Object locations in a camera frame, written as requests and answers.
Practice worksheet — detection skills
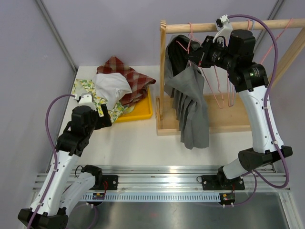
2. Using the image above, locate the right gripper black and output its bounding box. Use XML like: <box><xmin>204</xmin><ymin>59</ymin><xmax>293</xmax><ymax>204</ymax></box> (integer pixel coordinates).
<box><xmin>186</xmin><ymin>36</ymin><xmax>236</xmax><ymax>72</ymax></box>

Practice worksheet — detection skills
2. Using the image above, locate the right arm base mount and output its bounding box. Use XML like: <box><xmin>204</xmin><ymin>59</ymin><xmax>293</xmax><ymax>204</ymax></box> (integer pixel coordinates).
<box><xmin>196</xmin><ymin>167</ymin><xmax>245</xmax><ymax>191</ymax></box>

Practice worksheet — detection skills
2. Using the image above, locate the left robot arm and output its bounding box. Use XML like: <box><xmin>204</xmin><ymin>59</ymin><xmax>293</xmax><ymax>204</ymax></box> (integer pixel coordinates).
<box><xmin>18</xmin><ymin>104</ymin><xmax>112</xmax><ymax>229</ymax></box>

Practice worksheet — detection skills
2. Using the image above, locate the lemon print skirt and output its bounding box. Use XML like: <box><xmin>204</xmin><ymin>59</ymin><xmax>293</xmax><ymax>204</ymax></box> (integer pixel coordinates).
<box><xmin>72</xmin><ymin>79</ymin><xmax>125</xmax><ymax>123</ymax></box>

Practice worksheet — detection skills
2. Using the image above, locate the wooden clothes rack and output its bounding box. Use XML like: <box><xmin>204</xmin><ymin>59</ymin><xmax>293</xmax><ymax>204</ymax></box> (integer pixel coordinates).
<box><xmin>155</xmin><ymin>18</ymin><xmax>305</xmax><ymax>136</ymax></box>

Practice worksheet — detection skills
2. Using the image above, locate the yellow plastic tray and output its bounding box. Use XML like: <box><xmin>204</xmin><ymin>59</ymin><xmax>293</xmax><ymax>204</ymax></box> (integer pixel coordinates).
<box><xmin>116</xmin><ymin>88</ymin><xmax>153</xmax><ymax>123</ymax></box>

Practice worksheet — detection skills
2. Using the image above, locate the grey skirt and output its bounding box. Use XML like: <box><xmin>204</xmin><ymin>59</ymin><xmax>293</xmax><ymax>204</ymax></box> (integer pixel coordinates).
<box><xmin>164</xmin><ymin>35</ymin><xmax>209</xmax><ymax>149</ymax></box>

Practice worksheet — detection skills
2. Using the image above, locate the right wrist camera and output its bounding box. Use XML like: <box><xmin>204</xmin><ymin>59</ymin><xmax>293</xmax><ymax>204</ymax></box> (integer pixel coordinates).
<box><xmin>213</xmin><ymin>14</ymin><xmax>233</xmax><ymax>44</ymax></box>

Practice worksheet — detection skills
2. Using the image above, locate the white skirt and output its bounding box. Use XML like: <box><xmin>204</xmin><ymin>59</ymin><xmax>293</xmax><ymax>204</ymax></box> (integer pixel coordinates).
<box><xmin>92</xmin><ymin>73</ymin><xmax>132</xmax><ymax>110</ymax></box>

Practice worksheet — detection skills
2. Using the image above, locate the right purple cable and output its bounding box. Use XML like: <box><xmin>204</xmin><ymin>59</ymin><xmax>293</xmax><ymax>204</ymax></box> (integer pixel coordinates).
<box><xmin>228</xmin><ymin>14</ymin><xmax>290</xmax><ymax>189</ymax></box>

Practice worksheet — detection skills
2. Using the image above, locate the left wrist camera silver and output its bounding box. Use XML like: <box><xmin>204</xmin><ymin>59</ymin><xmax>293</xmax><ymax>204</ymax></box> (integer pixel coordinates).
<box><xmin>74</xmin><ymin>93</ymin><xmax>97</xmax><ymax>111</ymax></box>

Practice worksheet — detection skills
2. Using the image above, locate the red plaid skirt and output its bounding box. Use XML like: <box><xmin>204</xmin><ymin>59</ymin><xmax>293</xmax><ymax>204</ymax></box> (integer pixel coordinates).
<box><xmin>97</xmin><ymin>56</ymin><xmax>156</xmax><ymax>107</ymax></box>

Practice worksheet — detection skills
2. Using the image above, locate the blue hanger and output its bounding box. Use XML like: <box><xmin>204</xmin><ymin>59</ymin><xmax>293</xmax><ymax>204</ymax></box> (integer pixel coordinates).
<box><xmin>251</xmin><ymin>20</ymin><xmax>255</xmax><ymax>31</ymax></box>

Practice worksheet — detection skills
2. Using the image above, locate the aluminium rail frame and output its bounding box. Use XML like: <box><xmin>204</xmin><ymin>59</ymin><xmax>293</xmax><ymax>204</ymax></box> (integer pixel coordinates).
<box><xmin>33</xmin><ymin>130</ymin><xmax>296</xmax><ymax>203</ymax></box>

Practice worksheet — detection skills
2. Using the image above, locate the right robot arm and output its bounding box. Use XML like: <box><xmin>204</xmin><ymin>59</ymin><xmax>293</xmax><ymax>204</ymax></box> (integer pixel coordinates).
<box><xmin>186</xmin><ymin>30</ymin><xmax>293</xmax><ymax>189</ymax></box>

